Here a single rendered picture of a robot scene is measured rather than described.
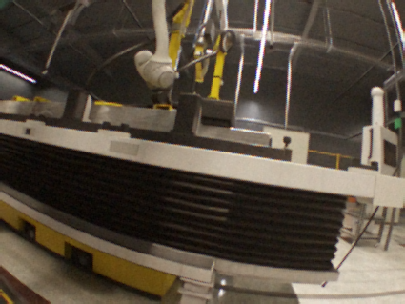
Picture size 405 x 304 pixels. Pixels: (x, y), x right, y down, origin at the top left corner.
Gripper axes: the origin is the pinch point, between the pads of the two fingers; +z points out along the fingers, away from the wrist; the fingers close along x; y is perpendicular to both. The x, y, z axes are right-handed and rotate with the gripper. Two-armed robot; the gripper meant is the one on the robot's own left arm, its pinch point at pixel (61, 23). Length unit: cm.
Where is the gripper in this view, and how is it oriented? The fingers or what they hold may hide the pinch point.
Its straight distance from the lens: 92.7
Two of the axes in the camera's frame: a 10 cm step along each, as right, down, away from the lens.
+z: -1.7, 9.8, -0.8
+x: -9.5, -1.4, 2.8
